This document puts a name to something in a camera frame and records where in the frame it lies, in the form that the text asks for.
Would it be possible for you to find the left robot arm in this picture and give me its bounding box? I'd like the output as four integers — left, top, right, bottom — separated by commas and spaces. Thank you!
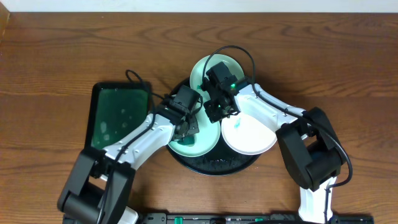
57, 95, 203, 223

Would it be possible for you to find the white plate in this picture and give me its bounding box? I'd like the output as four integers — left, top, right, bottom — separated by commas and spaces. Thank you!
221, 113, 277, 156

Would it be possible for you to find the green scouring sponge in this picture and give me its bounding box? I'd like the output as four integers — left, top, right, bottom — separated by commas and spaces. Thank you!
177, 135, 195, 147

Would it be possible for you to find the round black tray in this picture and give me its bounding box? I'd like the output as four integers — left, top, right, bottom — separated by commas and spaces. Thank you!
164, 76, 262, 177

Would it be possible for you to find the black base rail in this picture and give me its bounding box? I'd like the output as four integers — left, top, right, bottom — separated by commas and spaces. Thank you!
137, 213, 374, 224

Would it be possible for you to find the black rectangular water tray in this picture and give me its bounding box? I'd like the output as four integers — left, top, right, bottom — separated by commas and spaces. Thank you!
84, 82, 149, 150

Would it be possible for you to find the mint plate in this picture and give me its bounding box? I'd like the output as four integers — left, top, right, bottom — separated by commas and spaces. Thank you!
168, 108, 221, 157
190, 54, 244, 96

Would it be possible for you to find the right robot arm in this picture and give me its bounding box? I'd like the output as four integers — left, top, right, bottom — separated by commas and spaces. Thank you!
201, 78, 353, 223

